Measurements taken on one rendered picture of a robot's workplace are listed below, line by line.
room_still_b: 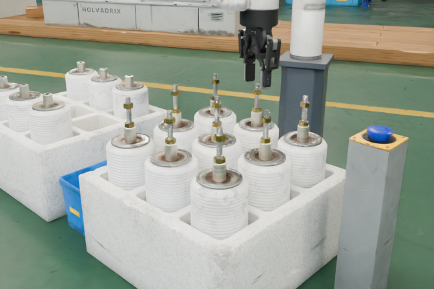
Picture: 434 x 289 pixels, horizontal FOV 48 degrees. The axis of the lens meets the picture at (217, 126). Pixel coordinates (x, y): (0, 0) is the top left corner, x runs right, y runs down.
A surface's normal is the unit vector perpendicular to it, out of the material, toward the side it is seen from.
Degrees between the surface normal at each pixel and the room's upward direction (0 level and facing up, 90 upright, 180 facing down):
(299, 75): 90
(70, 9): 90
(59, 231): 0
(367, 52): 90
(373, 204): 90
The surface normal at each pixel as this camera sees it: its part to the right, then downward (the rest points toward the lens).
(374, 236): -0.69, 0.26
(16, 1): 0.94, 0.12
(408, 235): 0.00, -0.94
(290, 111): -0.36, 0.33
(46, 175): 0.72, 0.24
